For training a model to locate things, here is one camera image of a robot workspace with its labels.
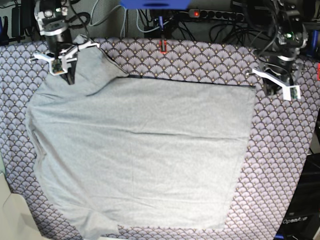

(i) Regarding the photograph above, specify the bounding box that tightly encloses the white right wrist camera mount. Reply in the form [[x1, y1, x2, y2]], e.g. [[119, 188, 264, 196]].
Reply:
[[28, 40, 100, 76]]

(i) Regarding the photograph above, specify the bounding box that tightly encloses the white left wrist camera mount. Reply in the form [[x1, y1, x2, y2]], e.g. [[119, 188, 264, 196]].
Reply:
[[245, 68, 301, 101]]

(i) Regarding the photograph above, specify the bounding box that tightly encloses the black power strip red switch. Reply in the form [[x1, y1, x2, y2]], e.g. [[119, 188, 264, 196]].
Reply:
[[187, 9, 245, 22]]

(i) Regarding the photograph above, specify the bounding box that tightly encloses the black OpenArm box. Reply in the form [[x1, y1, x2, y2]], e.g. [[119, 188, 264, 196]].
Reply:
[[274, 153, 320, 240]]

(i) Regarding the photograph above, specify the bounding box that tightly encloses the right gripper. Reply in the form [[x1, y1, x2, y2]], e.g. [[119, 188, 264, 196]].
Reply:
[[44, 32, 77, 85]]

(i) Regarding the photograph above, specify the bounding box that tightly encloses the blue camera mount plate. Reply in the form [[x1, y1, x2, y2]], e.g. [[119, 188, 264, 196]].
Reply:
[[120, 0, 191, 10]]

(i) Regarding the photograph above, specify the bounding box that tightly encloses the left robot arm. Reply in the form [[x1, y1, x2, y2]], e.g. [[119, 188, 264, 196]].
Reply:
[[259, 0, 308, 101]]

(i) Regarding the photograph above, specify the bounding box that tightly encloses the red black table clamp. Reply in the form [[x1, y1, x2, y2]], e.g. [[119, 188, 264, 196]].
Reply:
[[158, 16, 167, 54]]

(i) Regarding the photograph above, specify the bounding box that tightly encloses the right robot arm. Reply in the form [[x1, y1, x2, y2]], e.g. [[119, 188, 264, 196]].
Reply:
[[33, 0, 76, 85]]

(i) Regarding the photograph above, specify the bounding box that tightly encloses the grey T-shirt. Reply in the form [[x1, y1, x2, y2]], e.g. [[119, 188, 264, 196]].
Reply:
[[25, 47, 256, 240]]

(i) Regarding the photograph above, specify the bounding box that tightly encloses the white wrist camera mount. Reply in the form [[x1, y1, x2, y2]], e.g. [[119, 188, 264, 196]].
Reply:
[[28, 40, 100, 76], [245, 68, 301, 101]]

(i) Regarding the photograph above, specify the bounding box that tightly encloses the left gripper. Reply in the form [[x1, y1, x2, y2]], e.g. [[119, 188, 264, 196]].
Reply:
[[259, 56, 295, 84]]

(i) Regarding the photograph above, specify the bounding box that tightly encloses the patterned fan-print tablecloth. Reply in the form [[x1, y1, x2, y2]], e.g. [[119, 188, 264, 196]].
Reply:
[[0, 38, 320, 240]]

